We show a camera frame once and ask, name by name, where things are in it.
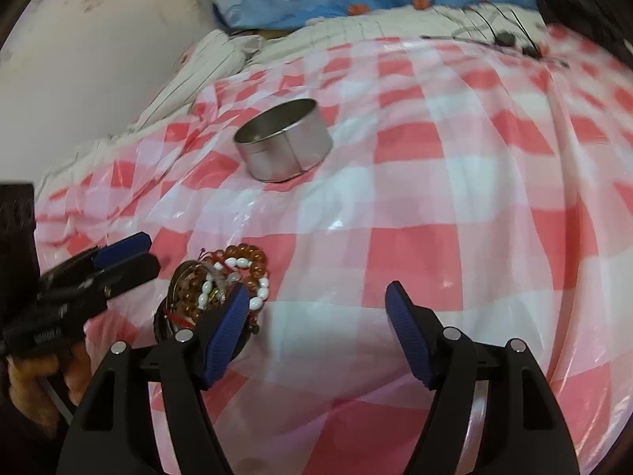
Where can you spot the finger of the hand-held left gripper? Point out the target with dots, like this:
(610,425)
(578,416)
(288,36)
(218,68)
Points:
(123,251)
(131,272)

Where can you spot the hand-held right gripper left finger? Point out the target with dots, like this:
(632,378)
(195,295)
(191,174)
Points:
(228,324)

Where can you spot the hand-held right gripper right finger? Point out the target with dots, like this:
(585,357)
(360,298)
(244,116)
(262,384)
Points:
(409,331)

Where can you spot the black bangle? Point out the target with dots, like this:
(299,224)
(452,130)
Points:
(160,319)

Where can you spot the round metal tin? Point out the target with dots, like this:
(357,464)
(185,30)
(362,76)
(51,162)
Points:
(292,153)

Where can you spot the person's left hand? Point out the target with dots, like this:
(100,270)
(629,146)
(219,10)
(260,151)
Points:
(79,371)

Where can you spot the pink white checkered plastic sheet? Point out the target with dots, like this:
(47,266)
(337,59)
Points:
(445,208)

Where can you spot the white striped blanket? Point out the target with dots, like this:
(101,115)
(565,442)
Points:
(207,64)

